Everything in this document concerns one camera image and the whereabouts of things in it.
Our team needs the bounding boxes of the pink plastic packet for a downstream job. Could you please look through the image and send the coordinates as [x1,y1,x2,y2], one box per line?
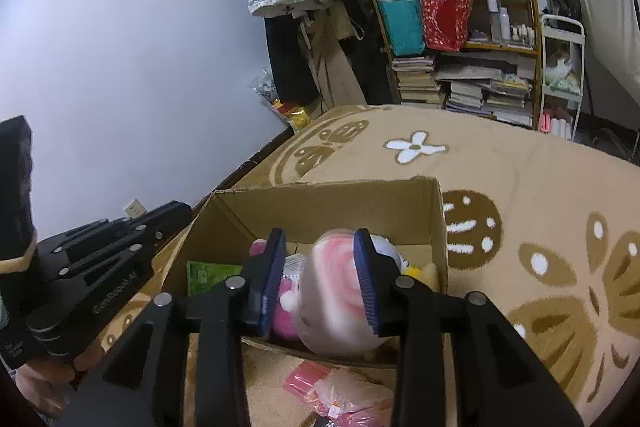
[282,359,396,427]

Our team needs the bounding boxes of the clear plastic bag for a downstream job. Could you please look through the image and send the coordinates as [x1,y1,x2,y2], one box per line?
[252,74,278,100]

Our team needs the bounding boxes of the black hanging garment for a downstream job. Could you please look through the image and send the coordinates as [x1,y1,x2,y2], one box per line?
[264,14,321,108]

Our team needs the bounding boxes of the brown cardboard box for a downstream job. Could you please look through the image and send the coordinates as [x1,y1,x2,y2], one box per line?
[162,177,450,368]

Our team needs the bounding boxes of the yellow red packets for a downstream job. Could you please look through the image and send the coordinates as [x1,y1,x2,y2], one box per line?
[272,99,311,130]

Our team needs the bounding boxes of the pale pink white plush toy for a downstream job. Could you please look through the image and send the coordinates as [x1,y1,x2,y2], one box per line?
[292,228,388,355]

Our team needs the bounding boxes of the teal bag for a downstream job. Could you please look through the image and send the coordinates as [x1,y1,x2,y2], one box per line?
[375,0,426,58]

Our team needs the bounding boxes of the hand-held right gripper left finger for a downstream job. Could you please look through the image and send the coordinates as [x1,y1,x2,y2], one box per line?
[60,228,287,427]

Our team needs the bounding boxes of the stack of books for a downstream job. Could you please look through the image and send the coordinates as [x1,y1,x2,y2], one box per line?
[391,52,536,128]

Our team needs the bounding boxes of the person's left hand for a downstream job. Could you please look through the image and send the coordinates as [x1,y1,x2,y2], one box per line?
[15,337,103,410]

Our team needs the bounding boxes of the yellow plush dog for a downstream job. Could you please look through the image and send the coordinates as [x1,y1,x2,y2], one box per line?
[402,262,441,290]

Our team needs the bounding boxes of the red patterned bag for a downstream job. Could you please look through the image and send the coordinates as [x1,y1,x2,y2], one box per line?
[419,0,477,52]

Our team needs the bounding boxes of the magenta plush toy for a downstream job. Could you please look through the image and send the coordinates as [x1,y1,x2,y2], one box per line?
[249,239,301,339]

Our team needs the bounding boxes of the row of cosmetic bottles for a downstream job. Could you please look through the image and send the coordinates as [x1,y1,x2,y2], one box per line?
[487,0,536,48]

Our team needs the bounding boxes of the beige hanging garment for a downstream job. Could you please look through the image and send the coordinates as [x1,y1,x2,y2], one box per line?
[297,2,368,108]

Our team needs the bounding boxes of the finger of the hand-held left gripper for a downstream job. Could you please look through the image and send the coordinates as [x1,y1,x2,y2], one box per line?
[27,239,166,333]
[37,201,193,278]

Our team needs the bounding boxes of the white-haired plush doll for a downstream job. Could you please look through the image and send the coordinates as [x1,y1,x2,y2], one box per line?
[372,237,418,275]

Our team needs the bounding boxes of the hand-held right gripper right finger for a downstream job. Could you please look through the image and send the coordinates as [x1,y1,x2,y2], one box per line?
[352,228,583,427]

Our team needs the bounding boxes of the white trolley cart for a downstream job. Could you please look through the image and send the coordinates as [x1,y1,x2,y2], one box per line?
[537,14,586,140]

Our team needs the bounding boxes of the green packet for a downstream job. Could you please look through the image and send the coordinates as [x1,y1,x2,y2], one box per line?
[186,260,243,298]

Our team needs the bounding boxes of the plush cat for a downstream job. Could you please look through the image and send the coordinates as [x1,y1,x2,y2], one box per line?
[545,49,581,82]

